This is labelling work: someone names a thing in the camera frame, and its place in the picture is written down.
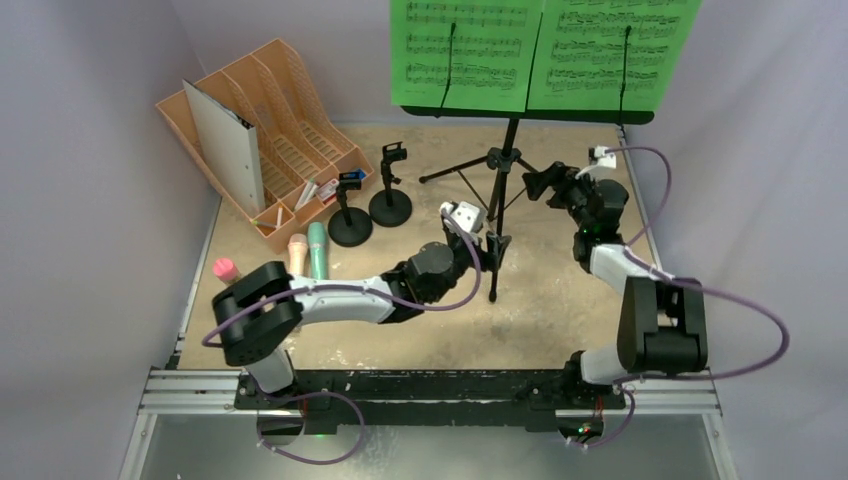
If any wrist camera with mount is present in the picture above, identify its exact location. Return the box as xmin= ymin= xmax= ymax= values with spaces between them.
xmin=575 ymin=145 xmax=618 ymax=179
xmin=440 ymin=201 xmax=485 ymax=236

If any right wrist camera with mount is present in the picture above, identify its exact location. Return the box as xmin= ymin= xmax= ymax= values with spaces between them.
xmin=575 ymin=145 xmax=618 ymax=179

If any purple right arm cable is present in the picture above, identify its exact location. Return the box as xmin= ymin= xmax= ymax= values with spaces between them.
xmin=602 ymin=146 xmax=791 ymax=382

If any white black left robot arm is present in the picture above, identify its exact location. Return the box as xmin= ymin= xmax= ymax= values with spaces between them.
xmin=202 ymin=230 xmax=511 ymax=409

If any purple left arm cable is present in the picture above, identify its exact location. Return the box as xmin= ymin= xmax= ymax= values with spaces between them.
xmin=201 ymin=211 xmax=484 ymax=405

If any grey binder folder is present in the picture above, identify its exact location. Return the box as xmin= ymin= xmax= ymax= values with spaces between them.
xmin=183 ymin=80 xmax=266 ymax=216

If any black mic stand for pink mic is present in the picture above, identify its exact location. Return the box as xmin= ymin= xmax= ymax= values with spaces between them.
xmin=327 ymin=171 xmax=373 ymax=248

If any pink toy microphone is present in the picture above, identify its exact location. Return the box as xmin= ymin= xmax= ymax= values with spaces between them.
xmin=287 ymin=233 xmax=309 ymax=276

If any mint green toy microphone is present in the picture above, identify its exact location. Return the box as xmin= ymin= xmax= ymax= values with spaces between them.
xmin=307 ymin=222 xmax=329 ymax=280

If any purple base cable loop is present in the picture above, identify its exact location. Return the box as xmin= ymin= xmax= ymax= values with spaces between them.
xmin=256 ymin=387 xmax=369 ymax=465

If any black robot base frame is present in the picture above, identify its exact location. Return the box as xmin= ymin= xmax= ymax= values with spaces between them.
xmin=234 ymin=361 xmax=626 ymax=437

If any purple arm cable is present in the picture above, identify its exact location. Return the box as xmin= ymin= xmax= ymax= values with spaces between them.
xmin=602 ymin=146 xmax=791 ymax=382
xmin=201 ymin=211 xmax=484 ymax=405

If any green sheet music paper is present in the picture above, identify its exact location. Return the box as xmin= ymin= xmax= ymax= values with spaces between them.
xmin=389 ymin=0 xmax=544 ymax=113
xmin=527 ymin=0 xmax=701 ymax=113

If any green capped marker front slot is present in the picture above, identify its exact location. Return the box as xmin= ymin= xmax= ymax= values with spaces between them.
xmin=251 ymin=220 xmax=280 ymax=230

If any green capped marker slot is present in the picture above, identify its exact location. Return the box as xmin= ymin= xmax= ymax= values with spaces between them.
xmin=251 ymin=220 xmax=280 ymax=230
xmin=294 ymin=179 xmax=317 ymax=211

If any green capped marker middle slot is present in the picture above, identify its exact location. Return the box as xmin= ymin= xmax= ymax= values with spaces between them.
xmin=294 ymin=179 xmax=317 ymax=211

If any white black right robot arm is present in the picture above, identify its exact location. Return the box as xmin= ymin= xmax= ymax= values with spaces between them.
xmin=522 ymin=162 xmax=708 ymax=407

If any black mic stand with green mic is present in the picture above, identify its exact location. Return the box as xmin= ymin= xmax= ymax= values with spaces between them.
xmin=369 ymin=141 xmax=412 ymax=227

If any black tripod music stand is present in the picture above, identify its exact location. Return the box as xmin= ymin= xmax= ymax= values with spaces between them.
xmin=400 ymin=0 xmax=656 ymax=304

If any orange plastic file organizer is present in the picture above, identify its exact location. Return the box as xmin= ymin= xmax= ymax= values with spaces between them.
xmin=156 ymin=39 xmax=376 ymax=254

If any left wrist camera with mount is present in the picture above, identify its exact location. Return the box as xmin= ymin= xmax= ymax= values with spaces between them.
xmin=440 ymin=201 xmax=485 ymax=236

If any red white staples box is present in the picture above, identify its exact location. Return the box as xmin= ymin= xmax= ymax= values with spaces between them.
xmin=314 ymin=179 xmax=339 ymax=205

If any pink capped bottle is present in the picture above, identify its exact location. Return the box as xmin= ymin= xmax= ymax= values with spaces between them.
xmin=212 ymin=257 xmax=241 ymax=285

